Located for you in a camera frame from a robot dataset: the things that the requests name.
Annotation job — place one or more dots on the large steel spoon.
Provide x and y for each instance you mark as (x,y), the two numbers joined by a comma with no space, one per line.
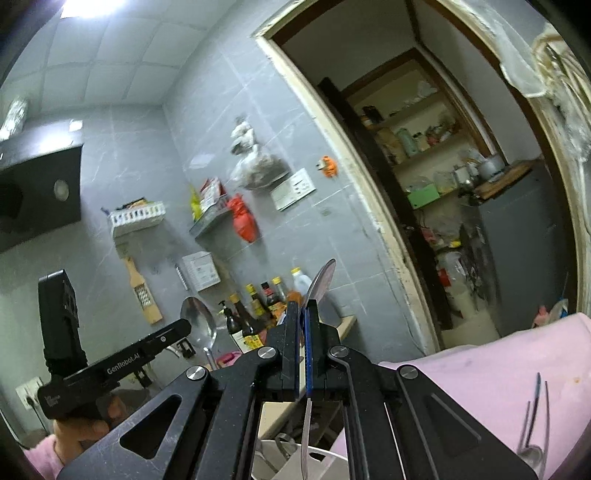
(203,326)

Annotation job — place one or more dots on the wooden board on cabinet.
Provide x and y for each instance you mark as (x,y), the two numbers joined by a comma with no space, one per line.
(507,178)

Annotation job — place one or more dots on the white wall socket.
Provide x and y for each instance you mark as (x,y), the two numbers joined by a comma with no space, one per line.
(298,186)

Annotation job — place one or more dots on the cream rubber gloves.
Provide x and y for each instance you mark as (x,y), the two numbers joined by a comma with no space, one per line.
(567,86)

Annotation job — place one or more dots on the wooden grater board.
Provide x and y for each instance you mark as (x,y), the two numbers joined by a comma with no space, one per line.
(142,293)

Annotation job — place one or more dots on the green box on shelf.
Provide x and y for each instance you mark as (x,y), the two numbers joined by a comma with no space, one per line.
(423,196)

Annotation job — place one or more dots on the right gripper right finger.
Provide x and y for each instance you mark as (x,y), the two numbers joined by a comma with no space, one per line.
(324,375)

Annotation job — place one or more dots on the red plastic bag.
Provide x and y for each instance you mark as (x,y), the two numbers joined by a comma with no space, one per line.
(242,219)

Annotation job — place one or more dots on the steel pot on cabinet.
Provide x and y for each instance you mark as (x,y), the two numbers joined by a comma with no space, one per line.
(490,166)

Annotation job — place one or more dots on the black range hood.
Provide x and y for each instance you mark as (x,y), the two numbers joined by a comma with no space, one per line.
(40,181)

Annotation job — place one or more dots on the hanging bag of dried goods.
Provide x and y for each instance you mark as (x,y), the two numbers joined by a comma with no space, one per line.
(257,168)

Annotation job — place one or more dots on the blue tipped steel chopstick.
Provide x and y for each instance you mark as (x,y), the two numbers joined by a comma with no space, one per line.
(534,410)

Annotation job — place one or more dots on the grey cabinet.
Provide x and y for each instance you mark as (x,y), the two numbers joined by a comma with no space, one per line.
(518,247)

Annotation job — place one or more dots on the dark soy sauce bottle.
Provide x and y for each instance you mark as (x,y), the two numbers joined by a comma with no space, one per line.
(251,328)

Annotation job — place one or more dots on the clear plastic bag on door frame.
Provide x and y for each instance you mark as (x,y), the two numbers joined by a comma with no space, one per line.
(517,62)

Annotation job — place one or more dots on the pink floral table cloth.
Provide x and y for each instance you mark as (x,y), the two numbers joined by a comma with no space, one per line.
(459,414)

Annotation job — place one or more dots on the white wall box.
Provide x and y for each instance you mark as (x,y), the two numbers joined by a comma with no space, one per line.
(201,270)

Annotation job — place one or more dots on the plain steel chopstick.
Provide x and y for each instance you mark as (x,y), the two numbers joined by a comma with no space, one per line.
(545,448)

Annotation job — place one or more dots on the large vinegar jug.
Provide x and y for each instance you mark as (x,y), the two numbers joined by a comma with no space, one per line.
(302,283)

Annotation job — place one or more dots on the white wall basket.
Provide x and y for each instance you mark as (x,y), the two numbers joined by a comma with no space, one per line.
(136,217)

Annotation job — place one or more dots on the orange wall hook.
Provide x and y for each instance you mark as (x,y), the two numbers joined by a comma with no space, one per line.
(328,166)

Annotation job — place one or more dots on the left hand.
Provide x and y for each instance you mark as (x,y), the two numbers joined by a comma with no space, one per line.
(71,434)

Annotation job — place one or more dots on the grey wall shelf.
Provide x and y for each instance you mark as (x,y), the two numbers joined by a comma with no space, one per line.
(211,217)

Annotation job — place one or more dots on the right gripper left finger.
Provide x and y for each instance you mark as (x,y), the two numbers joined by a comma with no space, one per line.
(284,381)

